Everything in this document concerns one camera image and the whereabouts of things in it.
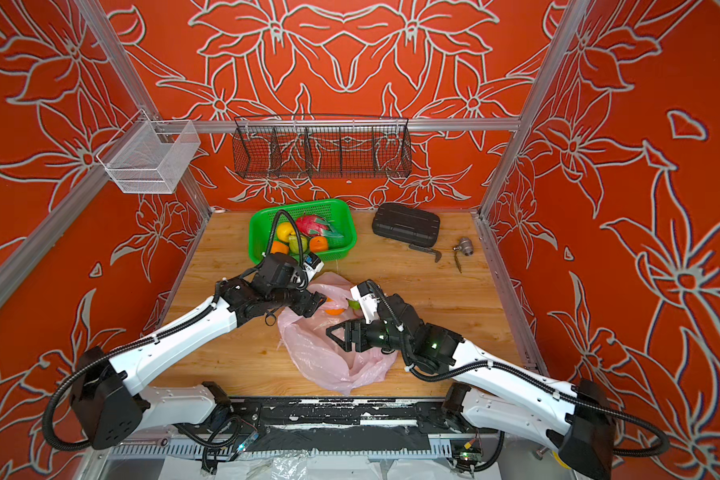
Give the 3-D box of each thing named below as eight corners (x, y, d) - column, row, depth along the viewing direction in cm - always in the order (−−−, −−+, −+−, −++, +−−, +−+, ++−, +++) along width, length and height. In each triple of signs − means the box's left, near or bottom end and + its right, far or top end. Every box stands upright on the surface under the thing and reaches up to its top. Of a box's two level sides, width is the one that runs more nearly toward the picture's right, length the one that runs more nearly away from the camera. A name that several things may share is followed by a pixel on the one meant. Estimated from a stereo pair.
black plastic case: (369, 234, 113) (369, 225, 108) (379, 208, 122) (379, 198, 118) (435, 249, 108) (438, 240, 104) (440, 220, 117) (443, 211, 113)
